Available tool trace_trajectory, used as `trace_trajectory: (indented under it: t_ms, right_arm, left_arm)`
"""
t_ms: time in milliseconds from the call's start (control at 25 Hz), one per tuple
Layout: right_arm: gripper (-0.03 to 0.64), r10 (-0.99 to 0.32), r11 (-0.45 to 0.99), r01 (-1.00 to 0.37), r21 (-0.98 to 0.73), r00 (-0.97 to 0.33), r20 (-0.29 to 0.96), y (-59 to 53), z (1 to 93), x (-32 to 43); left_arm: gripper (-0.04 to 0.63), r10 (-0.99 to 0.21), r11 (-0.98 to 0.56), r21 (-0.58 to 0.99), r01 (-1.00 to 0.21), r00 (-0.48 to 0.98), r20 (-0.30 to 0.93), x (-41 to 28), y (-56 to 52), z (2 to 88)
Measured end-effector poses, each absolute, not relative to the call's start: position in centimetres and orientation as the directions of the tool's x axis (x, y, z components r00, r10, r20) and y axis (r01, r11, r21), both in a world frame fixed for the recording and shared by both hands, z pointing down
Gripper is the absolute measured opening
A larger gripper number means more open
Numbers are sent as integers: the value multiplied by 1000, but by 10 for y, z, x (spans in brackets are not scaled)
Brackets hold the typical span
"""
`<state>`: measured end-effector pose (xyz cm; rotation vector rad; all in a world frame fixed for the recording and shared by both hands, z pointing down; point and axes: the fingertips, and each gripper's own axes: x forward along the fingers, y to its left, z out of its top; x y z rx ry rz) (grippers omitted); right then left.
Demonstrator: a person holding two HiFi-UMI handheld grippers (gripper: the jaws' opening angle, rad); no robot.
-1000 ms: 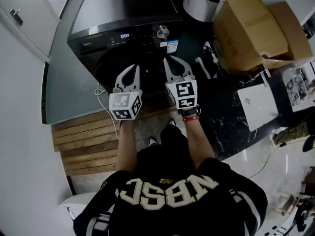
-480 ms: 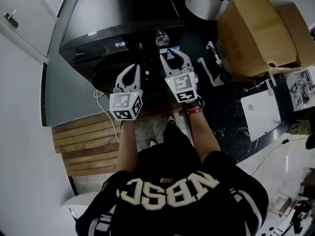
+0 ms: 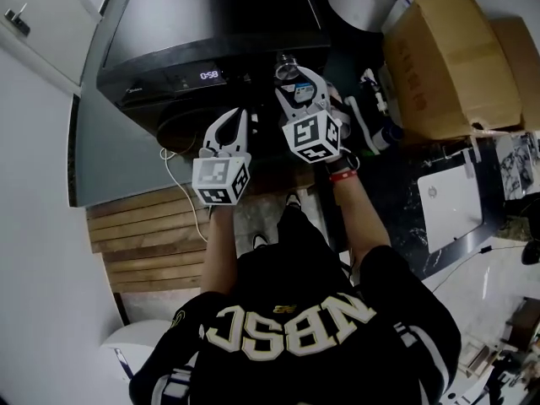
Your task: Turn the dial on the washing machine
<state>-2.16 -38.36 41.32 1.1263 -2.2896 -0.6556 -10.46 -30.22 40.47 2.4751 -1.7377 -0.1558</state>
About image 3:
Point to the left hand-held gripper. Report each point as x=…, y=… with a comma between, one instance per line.
x=219, y=175

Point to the person's right forearm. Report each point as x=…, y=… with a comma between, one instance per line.
x=358, y=213

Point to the person's black trousers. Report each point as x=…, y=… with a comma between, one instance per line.
x=301, y=230

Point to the red wristband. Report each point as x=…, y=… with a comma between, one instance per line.
x=343, y=176

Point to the person's left forearm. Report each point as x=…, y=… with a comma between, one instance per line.
x=219, y=247

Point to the black marble-pattern table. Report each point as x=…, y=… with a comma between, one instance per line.
x=405, y=209

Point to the large brown cardboard box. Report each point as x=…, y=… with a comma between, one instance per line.
x=447, y=66

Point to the white laptop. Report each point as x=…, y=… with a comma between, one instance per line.
x=449, y=209

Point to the small brown cardboard box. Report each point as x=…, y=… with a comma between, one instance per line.
x=516, y=57

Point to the person's black lettered jersey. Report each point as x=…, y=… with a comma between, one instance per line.
x=304, y=352

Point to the black door lock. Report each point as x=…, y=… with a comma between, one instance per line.
x=17, y=20

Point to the black washing machine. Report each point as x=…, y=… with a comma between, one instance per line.
x=190, y=15

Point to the black wristwatch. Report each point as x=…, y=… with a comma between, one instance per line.
x=345, y=163

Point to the wooden slatted platform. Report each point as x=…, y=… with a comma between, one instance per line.
x=143, y=243

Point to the marble-pattern tile stack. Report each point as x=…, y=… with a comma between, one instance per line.
x=519, y=163

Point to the person's white shoe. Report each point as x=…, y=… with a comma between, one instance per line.
x=258, y=240
x=293, y=199

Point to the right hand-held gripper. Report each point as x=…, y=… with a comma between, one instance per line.
x=310, y=135

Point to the white round bin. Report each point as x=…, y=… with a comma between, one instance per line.
x=126, y=348

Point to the white cabinet door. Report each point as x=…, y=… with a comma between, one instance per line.
x=46, y=23

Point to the wooden frame pieces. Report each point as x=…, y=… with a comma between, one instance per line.
x=506, y=344

